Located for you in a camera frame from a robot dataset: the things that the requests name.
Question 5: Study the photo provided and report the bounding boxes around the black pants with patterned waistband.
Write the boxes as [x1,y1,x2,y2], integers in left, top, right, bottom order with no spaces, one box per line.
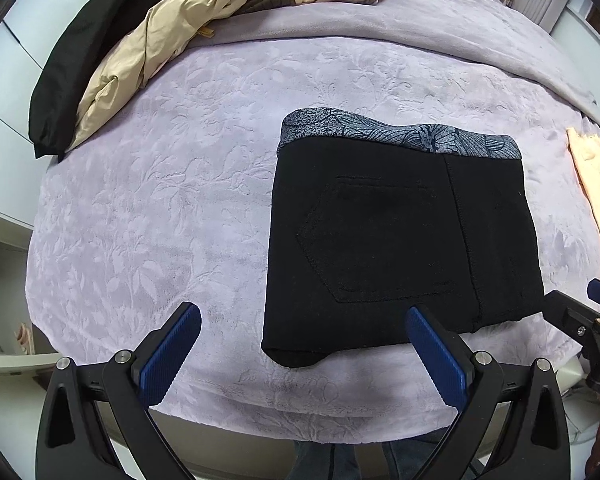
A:
[261,107,546,368]

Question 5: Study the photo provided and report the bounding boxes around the peach cloth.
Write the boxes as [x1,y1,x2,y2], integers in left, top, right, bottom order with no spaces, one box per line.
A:
[566,127,600,283]

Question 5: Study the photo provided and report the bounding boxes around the plain lilac blanket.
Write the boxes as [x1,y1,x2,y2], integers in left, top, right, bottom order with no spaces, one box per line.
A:
[190,0,600,131]

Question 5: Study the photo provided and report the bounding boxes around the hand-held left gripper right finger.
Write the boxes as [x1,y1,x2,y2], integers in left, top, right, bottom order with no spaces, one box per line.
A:
[406,306,574,480]

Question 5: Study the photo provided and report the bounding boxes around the beige jacket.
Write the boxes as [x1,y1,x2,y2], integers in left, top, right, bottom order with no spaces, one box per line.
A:
[67,0,281,153]

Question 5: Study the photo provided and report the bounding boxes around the black garment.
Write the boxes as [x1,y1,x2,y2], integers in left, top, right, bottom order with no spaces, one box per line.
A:
[28,0,206,160]

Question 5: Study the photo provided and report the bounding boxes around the lilac floral embossed blanket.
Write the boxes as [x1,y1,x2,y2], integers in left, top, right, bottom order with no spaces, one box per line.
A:
[25,35,600,446]

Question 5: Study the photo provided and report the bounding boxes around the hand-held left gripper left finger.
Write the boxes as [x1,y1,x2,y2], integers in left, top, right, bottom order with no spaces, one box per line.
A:
[35,302,203,480]

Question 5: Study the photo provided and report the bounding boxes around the white shelf unit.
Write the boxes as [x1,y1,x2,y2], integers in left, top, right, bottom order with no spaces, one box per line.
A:
[0,230,63,378]

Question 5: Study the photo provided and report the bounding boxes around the white wardrobe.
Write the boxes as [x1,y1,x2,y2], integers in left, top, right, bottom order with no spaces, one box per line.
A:
[0,0,111,223]

